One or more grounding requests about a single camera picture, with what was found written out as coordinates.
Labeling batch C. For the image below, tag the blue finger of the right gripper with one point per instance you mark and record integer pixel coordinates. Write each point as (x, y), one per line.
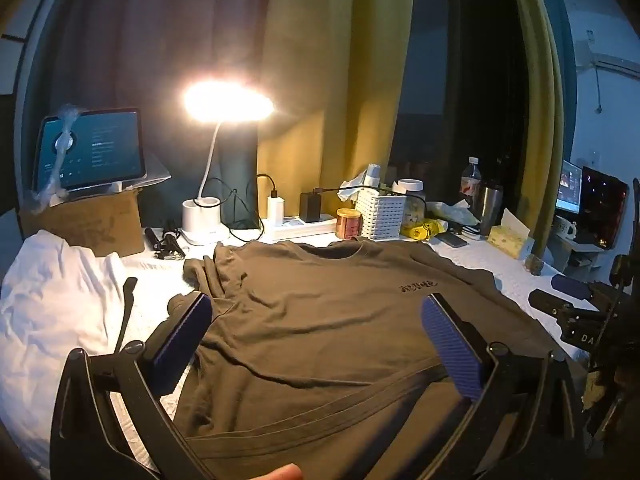
(571, 287)
(549, 304)

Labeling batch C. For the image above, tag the black power adapter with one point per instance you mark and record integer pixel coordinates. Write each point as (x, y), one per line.
(310, 206)

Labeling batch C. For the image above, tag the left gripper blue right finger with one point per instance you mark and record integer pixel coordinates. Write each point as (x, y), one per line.
(458, 344)

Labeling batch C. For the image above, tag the black smartphone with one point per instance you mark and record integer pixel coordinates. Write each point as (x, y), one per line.
(452, 240)

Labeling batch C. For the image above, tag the crumpled tissue pack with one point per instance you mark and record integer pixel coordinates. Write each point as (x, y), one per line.
(457, 214)

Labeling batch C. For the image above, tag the white desk lamp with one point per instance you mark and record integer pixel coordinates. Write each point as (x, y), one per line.
(216, 102)

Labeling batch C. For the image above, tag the plastic water bottle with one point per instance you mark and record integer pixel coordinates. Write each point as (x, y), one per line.
(470, 181)

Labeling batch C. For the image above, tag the brown cardboard box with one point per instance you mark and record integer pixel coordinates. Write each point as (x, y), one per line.
(104, 224)

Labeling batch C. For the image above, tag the white mug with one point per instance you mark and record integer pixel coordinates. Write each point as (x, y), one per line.
(564, 228)

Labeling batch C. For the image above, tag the white charger plug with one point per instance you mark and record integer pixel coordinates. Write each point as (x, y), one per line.
(275, 210)

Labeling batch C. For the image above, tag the stainless steel tumbler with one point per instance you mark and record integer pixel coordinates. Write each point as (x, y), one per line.
(487, 207)

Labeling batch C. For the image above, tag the yellow curtain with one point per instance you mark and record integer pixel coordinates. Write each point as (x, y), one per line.
(335, 69)

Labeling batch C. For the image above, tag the yellow tissue box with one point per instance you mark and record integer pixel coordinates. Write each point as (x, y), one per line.
(511, 236)

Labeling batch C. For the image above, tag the white woven plastic basket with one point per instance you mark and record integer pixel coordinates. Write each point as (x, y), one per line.
(381, 214)

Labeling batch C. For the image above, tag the computer monitor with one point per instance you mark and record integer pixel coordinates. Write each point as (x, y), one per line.
(594, 201)

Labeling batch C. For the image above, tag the person's hand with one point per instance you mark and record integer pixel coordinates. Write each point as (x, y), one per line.
(286, 472)

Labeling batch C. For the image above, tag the yellow snack bag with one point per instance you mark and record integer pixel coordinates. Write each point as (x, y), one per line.
(424, 230)

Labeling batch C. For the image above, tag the white power strip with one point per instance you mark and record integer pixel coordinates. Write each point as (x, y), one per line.
(295, 227)

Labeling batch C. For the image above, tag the dark teal curtain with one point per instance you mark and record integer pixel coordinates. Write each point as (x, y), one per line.
(144, 54)

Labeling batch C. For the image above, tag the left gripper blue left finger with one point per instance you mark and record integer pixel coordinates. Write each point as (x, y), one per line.
(174, 342)

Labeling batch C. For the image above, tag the red round tin can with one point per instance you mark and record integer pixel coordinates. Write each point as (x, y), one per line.
(348, 223)

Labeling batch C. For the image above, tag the white folded cloth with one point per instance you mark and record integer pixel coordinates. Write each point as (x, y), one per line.
(55, 298)

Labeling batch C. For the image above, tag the clear jar white lid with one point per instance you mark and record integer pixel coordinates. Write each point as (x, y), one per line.
(414, 211)

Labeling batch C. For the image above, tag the brown t-shirt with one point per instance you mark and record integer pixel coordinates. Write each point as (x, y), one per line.
(316, 356)

